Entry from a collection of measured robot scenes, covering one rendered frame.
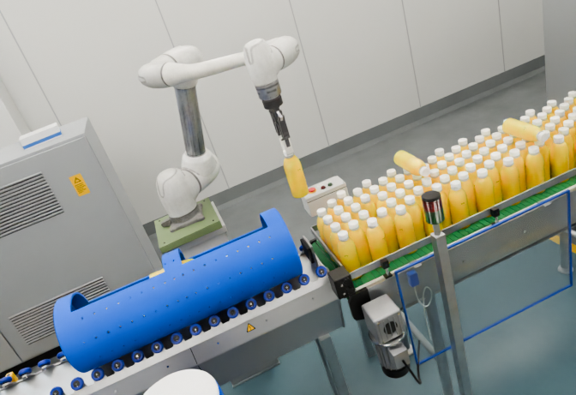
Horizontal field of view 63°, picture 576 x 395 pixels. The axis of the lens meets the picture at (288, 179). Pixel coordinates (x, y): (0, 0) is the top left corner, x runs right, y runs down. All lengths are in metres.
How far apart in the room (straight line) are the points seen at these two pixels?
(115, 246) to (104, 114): 1.43
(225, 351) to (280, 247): 0.47
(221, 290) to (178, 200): 0.73
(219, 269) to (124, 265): 1.91
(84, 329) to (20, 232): 1.76
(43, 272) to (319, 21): 3.20
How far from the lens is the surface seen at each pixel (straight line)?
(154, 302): 1.76
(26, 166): 3.33
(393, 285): 1.91
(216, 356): 1.93
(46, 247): 3.53
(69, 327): 1.84
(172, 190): 2.34
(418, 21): 5.32
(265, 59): 1.71
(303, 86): 4.79
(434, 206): 1.62
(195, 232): 2.34
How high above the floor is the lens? 2.10
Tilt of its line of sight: 25 degrees down
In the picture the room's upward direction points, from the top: 18 degrees counter-clockwise
